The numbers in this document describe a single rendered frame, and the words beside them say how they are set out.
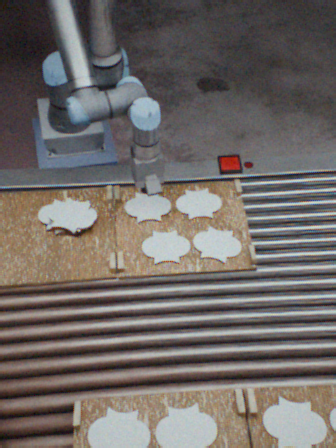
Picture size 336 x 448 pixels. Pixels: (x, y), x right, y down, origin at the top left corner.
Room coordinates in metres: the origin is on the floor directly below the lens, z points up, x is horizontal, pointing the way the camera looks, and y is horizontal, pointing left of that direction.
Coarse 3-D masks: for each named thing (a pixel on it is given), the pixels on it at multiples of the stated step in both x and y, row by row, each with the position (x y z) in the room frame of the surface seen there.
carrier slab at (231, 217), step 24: (120, 192) 1.28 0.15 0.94; (168, 192) 1.29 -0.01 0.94; (216, 192) 1.29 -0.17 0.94; (120, 216) 1.18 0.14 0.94; (168, 216) 1.18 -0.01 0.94; (216, 216) 1.19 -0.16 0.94; (240, 216) 1.19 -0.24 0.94; (120, 240) 1.09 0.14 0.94; (144, 240) 1.09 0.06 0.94; (192, 240) 1.09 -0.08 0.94; (240, 240) 1.09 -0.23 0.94; (144, 264) 1.00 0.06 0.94; (168, 264) 1.00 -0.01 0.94; (192, 264) 1.00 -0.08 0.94; (216, 264) 1.00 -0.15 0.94; (240, 264) 1.00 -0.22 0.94
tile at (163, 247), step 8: (160, 232) 1.11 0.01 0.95; (168, 232) 1.11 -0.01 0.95; (176, 232) 1.11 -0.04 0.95; (152, 240) 1.08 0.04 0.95; (160, 240) 1.08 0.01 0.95; (168, 240) 1.08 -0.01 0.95; (176, 240) 1.08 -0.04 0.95; (184, 240) 1.08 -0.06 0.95; (144, 248) 1.05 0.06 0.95; (152, 248) 1.05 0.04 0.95; (160, 248) 1.05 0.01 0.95; (168, 248) 1.05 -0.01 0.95; (176, 248) 1.05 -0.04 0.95; (184, 248) 1.05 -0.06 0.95; (152, 256) 1.02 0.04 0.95; (160, 256) 1.02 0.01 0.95; (168, 256) 1.02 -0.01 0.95; (176, 256) 1.02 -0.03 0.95; (184, 256) 1.03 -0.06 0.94
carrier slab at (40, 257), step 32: (64, 192) 1.28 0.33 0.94; (96, 192) 1.28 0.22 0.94; (0, 224) 1.14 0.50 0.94; (32, 224) 1.14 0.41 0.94; (96, 224) 1.15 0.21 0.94; (0, 256) 1.02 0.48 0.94; (32, 256) 1.02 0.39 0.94; (64, 256) 1.02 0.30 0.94; (96, 256) 1.03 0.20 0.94; (0, 288) 0.92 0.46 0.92
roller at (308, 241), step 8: (256, 240) 1.11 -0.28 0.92; (264, 240) 1.11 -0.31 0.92; (272, 240) 1.11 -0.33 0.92; (280, 240) 1.11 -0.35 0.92; (288, 240) 1.11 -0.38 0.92; (296, 240) 1.11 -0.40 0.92; (304, 240) 1.11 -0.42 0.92; (312, 240) 1.11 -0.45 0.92; (320, 240) 1.11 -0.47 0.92; (328, 240) 1.11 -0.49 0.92; (256, 248) 1.08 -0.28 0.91; (264, 248) 1.08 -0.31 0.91; (272, 248) 1.09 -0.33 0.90; (280, 248) 1.09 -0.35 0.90; (288, 248) 1.09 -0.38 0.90; (296, 248) 1.09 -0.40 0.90; (304, 248) 1.09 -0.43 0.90; (320, 248) 1.10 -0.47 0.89
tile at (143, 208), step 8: (136, 200) 1.24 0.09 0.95; (144, 200) 1.24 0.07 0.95; (152, 200) 1.24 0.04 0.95; (160, 200) 1.24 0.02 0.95; (168, 200) 1.24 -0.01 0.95; (128, 208) 1.21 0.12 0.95; (136, 208) 1.21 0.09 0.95; (144, 208) 1.21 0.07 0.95; (152, 208) 1.21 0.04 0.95; (160, 208) 1.21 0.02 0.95; (168, 208) 1.21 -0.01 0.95; (136, 216) 1.18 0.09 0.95; (144, 216) 1.17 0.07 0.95; (152, 216) 1.17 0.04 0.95; (160, 216) 1.18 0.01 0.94
